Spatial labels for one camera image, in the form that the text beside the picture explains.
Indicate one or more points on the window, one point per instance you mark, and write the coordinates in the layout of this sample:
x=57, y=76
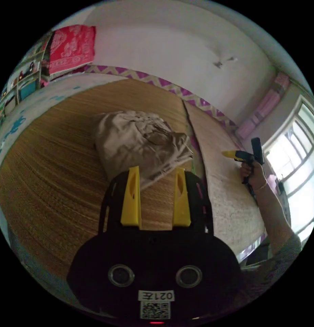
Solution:
x=297, y=163

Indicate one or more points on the light brown pants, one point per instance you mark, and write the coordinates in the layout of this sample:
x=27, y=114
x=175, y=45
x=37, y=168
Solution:
x=136, y=143

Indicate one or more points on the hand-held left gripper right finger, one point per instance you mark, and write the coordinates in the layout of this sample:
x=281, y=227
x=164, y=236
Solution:
x=181, y=201

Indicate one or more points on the red patterned blanket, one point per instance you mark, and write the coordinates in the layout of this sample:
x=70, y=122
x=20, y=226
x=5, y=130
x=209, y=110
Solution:
x=70, y=48

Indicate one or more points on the pink curtain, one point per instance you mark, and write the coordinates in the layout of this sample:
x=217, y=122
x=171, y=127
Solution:
x=264, y=107

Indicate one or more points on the shelf with items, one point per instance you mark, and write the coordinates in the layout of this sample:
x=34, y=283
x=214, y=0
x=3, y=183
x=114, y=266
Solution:
x=19, y=84

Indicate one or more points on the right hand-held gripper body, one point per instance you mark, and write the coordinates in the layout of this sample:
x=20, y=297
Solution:
x=245, y=156

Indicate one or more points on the person's right forearm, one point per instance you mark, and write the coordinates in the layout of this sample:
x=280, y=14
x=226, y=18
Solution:
x=273, y=214

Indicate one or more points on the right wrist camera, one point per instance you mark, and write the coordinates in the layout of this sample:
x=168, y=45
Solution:
x=257, y=150

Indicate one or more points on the person's right hand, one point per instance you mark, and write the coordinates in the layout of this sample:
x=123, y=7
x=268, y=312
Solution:
x=256, y=176

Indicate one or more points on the bed with woven mat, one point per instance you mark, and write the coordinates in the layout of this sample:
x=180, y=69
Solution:
x=57, y=158

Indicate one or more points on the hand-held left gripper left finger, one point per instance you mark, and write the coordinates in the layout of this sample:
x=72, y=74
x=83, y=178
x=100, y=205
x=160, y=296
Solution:
x=131, y=196

